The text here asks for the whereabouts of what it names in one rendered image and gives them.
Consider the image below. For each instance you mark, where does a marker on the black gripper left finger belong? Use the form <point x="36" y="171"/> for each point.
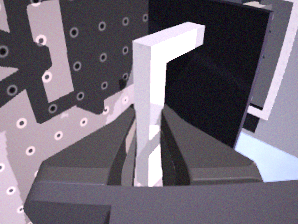
<point x="107" y="155"/>

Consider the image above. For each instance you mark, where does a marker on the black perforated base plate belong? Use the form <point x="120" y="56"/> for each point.
<point x="66" y="69"/>

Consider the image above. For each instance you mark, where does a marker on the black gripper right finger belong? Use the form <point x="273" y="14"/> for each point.
<point x="198" y="158"/>

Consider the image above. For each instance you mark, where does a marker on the dark grey boxy machine housing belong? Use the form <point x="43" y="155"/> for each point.
<point x="211" y="86"/>

